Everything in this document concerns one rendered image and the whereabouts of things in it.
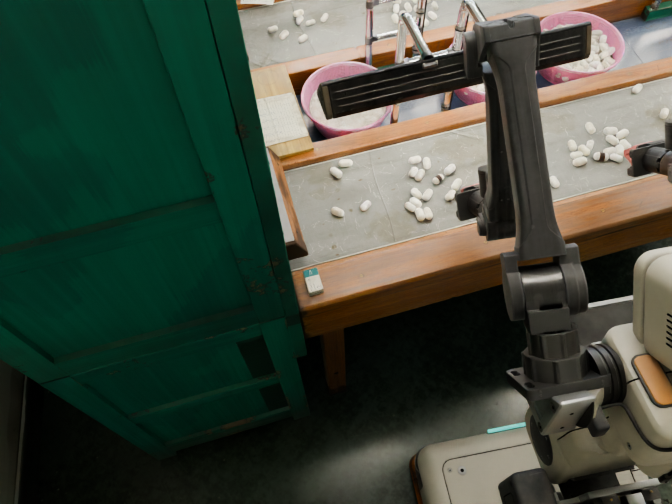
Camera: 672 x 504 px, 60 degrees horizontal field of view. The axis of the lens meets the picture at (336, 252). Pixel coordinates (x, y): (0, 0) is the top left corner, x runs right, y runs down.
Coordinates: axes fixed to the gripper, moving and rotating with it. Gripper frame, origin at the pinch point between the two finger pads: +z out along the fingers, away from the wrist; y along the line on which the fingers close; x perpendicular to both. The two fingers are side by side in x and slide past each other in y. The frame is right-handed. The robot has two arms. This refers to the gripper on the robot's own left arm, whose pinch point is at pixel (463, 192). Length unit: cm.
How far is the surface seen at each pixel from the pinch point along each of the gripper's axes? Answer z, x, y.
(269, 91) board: 47, -28, 35
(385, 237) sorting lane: 7.9, 8.8, 18.6
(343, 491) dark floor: 20, 94, 45
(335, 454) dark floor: 29, 87, 44
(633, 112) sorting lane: 22, -2, -61
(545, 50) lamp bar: -1.2, -27.5, -22.6
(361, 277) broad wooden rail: -1.6, 13.3, 28.2
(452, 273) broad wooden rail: -3.5, 17.8, 6.7
